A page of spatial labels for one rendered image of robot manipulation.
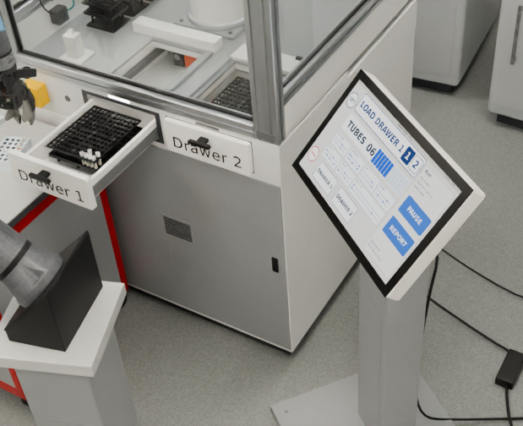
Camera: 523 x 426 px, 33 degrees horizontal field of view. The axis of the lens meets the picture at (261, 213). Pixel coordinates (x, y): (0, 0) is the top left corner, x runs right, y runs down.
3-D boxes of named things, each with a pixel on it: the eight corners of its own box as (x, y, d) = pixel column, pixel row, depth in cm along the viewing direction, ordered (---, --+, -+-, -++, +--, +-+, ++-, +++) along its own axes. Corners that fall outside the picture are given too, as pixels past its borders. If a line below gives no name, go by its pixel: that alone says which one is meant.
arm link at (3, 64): (-8, 44, 251) (19, 46, 249) (-3, 58, 254) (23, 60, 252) (-20, 58, 246) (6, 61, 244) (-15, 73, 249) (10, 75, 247)
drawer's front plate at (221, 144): (250, 177, 253) (247, 145, 246) (167, 149, 265) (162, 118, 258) (253, 172, 254) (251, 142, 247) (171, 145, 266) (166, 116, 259)
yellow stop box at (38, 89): (40, 110, 281) (35, 90, 276) (23, 104, 284) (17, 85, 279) (51, 101, 284) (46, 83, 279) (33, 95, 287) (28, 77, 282)
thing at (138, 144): (92, 201, 247) (87, 184, 243) (22, 175, 258) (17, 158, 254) (173, 123, 272) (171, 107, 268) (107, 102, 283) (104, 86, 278)
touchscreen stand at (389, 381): (329, 528, 260) (324, 287, 192) (270, 411, 291) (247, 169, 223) (478, 466, 272) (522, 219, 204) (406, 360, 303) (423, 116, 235)
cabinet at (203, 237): (295, 367, 304) (284, 188, 251) (63, 270, 347) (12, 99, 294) (408, 202, 363) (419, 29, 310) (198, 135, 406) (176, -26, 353)
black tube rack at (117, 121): (98, 179, 253) (94, 161, 249) (51, 162, 261) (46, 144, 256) (144, 137, 267) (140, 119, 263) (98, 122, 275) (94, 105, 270)
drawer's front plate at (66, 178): (93, 210, 246) (85, 180, 239) (15, 181, 258) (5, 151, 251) (97, 207, 247) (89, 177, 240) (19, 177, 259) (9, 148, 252)
